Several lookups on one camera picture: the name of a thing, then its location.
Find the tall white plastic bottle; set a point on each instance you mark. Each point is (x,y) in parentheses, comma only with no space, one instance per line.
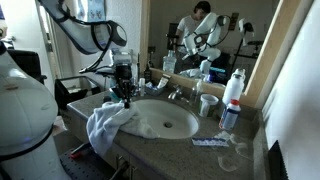
(233,88)

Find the black comb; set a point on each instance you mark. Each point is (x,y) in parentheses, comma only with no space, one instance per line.
(276,163)

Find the beige granite vanity cabinet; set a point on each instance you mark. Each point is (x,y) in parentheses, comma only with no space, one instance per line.
(77,125)

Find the white terry towel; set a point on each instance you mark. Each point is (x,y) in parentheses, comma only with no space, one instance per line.
(106,123)

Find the black office chair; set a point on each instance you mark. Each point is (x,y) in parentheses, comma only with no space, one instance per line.
(28,63)

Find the white oval sink basin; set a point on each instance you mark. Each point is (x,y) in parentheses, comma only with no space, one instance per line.
(160,115)

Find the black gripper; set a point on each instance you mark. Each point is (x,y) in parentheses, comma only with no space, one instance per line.
(124,76)

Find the spray can with red cap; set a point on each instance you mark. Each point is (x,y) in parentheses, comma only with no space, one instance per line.
(229,116)

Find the wood framed wall mirror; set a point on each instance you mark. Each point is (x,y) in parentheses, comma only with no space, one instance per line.
(233,40)

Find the black open bin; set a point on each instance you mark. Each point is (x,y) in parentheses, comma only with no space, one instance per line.
(61,95)

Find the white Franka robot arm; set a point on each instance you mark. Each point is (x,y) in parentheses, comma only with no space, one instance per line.
(23,110)

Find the chrome faucet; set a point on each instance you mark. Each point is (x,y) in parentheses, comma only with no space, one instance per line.
(175,93)

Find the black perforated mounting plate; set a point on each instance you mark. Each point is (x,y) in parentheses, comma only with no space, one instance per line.
(83,168)

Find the white door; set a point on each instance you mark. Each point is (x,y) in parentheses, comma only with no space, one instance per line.
(23,23)

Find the light blue wall poster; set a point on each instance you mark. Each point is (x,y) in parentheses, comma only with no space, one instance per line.
(95,10)

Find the white toiletry tube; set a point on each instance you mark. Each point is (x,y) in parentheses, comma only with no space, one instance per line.
(163,81)

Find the dark pump bottle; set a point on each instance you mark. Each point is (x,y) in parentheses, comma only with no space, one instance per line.
(147,75)

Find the small toiletry tray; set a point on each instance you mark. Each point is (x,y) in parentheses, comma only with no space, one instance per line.
(154,90)

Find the clear plastic wrap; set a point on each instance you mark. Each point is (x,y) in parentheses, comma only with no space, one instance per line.
(224,135)

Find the clear glass bottle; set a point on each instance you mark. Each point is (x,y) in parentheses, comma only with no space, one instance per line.
(196,95)

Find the small black cap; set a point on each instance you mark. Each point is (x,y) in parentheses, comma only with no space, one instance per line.
(107,99)

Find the small white bottle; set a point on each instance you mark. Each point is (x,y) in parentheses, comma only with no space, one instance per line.
(142,88)

